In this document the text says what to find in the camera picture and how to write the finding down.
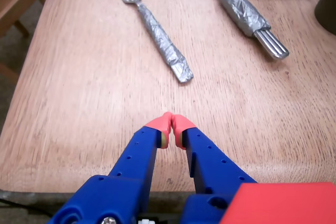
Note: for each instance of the red camera mount bracket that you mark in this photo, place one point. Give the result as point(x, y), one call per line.
point(283, 205)

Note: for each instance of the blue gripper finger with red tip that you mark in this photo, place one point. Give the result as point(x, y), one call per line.
point(210, 166)
point(126, 171)

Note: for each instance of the tall dark gray cup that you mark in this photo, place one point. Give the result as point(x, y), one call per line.
point(328, 9)

